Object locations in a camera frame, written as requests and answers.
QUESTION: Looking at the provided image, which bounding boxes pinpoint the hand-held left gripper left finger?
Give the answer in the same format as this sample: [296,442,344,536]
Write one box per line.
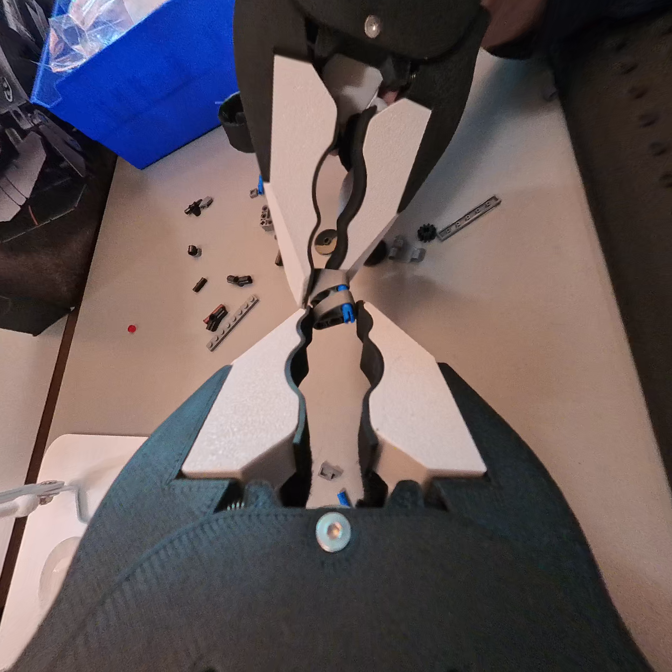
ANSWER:
[181,309,312,482]

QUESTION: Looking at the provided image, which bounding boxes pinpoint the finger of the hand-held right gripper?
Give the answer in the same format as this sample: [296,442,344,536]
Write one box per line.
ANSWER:
[335,96,433,277]
[262,54,338,308]

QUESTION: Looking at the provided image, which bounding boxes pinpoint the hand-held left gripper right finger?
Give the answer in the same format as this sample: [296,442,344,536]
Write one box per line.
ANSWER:
[356,302,487,480]

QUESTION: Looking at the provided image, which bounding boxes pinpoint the grey bent lego beam assembly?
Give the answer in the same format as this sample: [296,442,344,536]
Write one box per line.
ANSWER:
[307,269,359,331]

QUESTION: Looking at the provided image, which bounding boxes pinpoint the partly built lego model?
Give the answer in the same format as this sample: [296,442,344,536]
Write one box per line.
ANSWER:
[217,93,258,153]

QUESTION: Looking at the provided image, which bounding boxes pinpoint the long grey lego plate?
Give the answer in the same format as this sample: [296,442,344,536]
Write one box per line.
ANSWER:
[205,294,260,352]
[436,195,503,243]

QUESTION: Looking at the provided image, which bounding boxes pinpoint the person's right hand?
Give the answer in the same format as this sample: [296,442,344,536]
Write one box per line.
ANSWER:
[479,0,548,58]

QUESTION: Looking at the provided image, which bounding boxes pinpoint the blue storage bin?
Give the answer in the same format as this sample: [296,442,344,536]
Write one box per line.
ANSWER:
[30,0,254,170]

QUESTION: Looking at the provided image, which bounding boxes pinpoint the white book stand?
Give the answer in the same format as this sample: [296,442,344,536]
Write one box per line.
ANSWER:
[0,433,153,638]

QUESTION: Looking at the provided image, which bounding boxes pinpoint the clear plastic bags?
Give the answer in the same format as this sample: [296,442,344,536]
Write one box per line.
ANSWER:
[49,0,170,72]

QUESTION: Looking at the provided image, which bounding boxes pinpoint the grey lego bracket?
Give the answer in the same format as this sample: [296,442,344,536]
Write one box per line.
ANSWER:
[385,236,427,265]

